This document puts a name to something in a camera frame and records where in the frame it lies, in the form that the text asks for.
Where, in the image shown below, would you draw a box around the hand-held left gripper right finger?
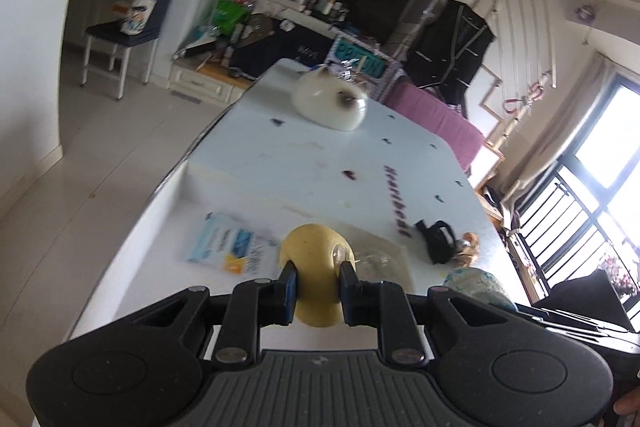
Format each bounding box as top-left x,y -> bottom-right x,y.
337,259 -> 506,365

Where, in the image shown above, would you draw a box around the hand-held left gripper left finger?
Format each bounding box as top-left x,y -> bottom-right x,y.
127,259 -> 301,365

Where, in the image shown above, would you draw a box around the bag of beige rubber bands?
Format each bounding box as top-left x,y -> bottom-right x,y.
356,247 -> 396,283

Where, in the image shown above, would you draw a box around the wet wipes packet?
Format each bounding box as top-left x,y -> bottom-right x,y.
186,212 -> 281,277

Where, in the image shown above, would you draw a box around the pink padded chair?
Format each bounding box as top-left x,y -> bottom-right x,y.
385,82 -> 486,172

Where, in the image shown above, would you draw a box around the white cat-shaped container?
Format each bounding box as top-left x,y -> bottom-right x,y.
292,66 -> 368,132

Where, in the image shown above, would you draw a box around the teal sign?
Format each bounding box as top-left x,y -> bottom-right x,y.
332,38 -> 388,78

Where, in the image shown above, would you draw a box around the black balcony railing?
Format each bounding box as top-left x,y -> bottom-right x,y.
520,162 -> 640,303

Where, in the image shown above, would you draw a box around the dark office chair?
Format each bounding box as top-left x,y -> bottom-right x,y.
515,269 -> 640,348

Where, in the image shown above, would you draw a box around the black printed cloth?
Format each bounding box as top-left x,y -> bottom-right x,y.
232,19 -> 333,80

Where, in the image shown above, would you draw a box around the beige curtain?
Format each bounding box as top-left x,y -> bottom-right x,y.
492,54 -> 613,208

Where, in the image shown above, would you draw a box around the pink clothes hangers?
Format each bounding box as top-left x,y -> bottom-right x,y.
502,79 -> 546,112

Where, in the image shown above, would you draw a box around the black jacket with white trim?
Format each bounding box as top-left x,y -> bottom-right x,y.
407,0 -> 496,108

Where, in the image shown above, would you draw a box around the green packet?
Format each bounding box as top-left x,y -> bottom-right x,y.
212,0 -> 253,32

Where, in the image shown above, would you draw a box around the dark blue dining chair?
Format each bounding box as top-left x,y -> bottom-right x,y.
80,0 -> 180,102

